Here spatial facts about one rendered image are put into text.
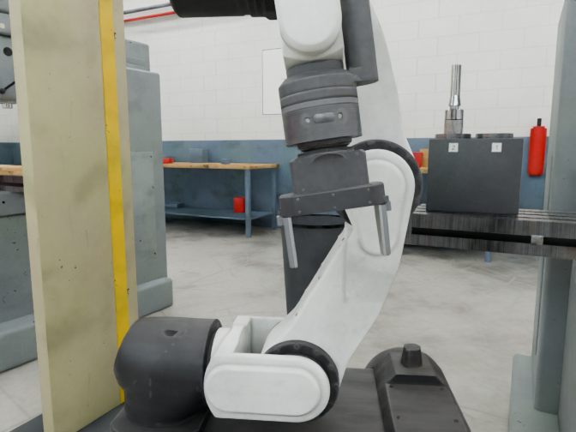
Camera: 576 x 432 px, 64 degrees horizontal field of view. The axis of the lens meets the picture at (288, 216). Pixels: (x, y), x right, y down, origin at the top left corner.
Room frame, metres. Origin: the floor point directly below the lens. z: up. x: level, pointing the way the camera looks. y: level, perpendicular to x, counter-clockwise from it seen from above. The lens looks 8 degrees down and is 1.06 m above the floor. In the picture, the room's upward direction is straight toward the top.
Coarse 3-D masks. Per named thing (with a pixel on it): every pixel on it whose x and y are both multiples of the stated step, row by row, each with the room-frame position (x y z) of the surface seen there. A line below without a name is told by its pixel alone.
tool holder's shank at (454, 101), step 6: (456, 66) 1.21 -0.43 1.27; (456, 72) 1.21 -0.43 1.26; (456, 78) 1.21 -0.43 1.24; (456, 84) 1.21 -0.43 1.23; (450, 90) 1.23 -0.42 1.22; (456, 90) 1.21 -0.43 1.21; (450, 96) 1.22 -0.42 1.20; (456, 96) 1.21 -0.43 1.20; (450, 102) 1.22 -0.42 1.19; (456, 102) 1.21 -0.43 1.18; (450, 108) 1.22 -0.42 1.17; (456, 108) 1.21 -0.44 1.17
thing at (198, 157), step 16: (192, 160) 6.47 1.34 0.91; (224, 160) 5.87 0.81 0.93; (416, 160) 4.81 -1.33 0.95; (272, 176) 6.09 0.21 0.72; (272, 192) 6.09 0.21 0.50; (176, 208) 6.51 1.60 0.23; (192, 208) 6.51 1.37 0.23; (208, 208) 6.51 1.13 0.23; (240, 208) 6.08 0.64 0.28; (272, 208) 6.09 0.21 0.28; (272, 224) 6.09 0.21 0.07
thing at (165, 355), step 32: (160, 320) 0.80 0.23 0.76; (192, 320) 0.80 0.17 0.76; (128, 352) 0.75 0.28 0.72; (160, 352) 0.74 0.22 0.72; (192, 352) 0.73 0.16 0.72; (416, 352) 0.91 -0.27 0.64; (128, 384) 0.74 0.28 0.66; (160, 384) 0.72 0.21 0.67; (192, 384) 0.72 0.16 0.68; (352, 384) 0.92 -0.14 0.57; (384, 384) 0.88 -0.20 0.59; (416, 384) 0.87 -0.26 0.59; (128, 416) 0.75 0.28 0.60; (160, 416) 0.73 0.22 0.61; (192, 416) 0.75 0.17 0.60; (352, 416) 0.80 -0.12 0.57; (384, 416) 0.78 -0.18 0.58; (416, 416) 0.76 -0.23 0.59; (448, 416) 0.76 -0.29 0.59
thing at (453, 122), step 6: (450, 114) 1.21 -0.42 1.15; (456, 114) 1.20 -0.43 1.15; (462, 114) 1.21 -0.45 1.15; (450, 120) 1.21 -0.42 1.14; (456, 120) 1.20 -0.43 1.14; (462, 120) 1.21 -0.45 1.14; (444, 126) 1.23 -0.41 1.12; (450, 126) 1.21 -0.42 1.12; (456, 126) 1.20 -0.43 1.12; (462, 126) 1.21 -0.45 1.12; (444, 132) 1.22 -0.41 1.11; (450, 132) 1.21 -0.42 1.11; (456, 132) 1.20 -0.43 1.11; (462, 132) 1.21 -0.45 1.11
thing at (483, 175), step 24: (432, 144) 1.18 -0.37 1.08; (456, 144) 1.17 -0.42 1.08; (480, 144) 1.15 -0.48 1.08; (504, 144) 1.13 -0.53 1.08; (432, 168) 1.18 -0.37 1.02; (456, 168) 1.17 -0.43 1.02; (480, 168) 1.15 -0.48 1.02; (504, 168) 1.13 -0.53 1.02; (432, 192) 1.18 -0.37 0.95; (456, 192) 1.16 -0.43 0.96; (480, 192) 1.15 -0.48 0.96; (504, 192) 1.13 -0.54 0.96
